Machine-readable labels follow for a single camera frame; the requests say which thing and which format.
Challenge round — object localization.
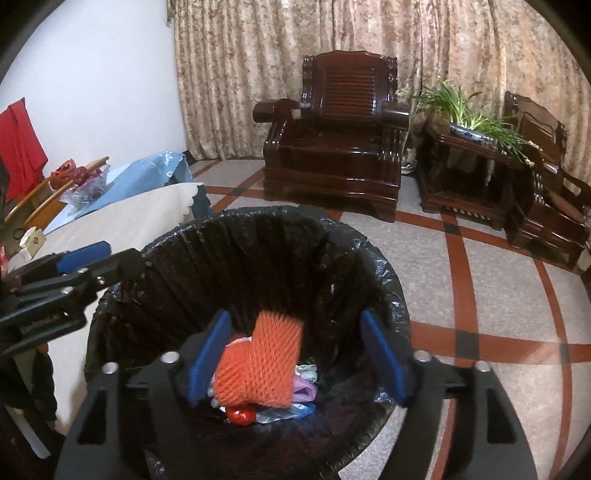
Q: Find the potted green plant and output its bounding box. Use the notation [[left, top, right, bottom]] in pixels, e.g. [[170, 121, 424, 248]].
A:
[[397, 80, 543, 164]]

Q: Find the red plastic bag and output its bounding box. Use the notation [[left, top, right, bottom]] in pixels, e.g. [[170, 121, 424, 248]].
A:
[[51, 159, 77, 190]]

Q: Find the light blue plastic shoe cover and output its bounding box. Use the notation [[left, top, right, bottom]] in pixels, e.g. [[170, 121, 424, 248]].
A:
[[256, 402, 317, 424]]

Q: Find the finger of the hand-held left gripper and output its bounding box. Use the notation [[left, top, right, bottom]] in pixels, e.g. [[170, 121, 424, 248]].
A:
[[18, 248, 141, 303], [9, 241, 112, 289]]

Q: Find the beige tablecloth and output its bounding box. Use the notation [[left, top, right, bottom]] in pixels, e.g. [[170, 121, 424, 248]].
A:
[[9, 182, 206, 435]]

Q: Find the orange foam fruit net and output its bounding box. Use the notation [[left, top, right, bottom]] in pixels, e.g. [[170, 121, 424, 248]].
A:
[[212, 310, 304, 408]]

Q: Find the clear bag of red fruit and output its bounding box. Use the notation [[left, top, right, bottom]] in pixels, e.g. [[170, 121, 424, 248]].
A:
[[60, 165, 112, 208]]

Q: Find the beige tape box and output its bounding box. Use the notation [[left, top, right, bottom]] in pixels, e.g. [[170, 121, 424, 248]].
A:
[[21, 228, 47, 259]]

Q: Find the blue tablecloth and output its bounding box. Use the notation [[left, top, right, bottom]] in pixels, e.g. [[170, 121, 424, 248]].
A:
[[44, 151, 195, 234]]

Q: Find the black bagged trash bin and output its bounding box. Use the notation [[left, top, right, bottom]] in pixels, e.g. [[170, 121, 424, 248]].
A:
[[83, 207, 411, 480]]

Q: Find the dark wooden side table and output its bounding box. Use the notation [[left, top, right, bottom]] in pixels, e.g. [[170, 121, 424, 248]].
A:
[[418, 122, 532, 230]]

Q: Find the patterned beige curtain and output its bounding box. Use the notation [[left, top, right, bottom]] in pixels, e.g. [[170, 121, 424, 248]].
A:
[[167, 0, 591, 185]]

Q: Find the wooden chair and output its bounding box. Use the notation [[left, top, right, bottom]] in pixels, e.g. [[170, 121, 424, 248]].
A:
[[4, 178, 63, 227], [23, 157, 112, 232]]

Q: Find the red cloth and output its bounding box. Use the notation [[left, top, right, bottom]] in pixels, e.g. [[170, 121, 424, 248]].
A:
[[0, 98, 49, 201]]

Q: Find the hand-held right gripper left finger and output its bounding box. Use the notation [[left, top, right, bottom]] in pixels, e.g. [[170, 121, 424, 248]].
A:
[[54, 309, 234, 480]]

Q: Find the red shiny wrapper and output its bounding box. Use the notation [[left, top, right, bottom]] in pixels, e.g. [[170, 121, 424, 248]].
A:
[[225, 405, 256, 425]]

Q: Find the dark wooden armchair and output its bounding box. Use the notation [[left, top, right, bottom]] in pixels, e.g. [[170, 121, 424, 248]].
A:
[[503, 91, 591, 271], [253, 51, 411, 223]]

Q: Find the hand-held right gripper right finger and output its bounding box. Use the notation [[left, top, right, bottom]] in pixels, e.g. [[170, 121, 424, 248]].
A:
[[360, 308, 539, 480]]

